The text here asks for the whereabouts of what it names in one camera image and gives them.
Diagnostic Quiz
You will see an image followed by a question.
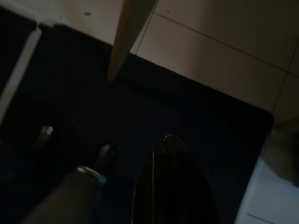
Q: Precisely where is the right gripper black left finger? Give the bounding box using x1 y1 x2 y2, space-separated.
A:
132 135 171 224

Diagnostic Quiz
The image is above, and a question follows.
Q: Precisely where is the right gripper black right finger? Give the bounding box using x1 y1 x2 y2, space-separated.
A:
170 135 220 224

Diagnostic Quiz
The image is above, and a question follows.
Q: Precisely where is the dark floor mat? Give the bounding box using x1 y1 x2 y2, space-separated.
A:
0 23 274 224

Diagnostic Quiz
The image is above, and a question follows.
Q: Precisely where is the wooden table leg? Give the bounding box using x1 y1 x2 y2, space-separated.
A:
107 0 157 82

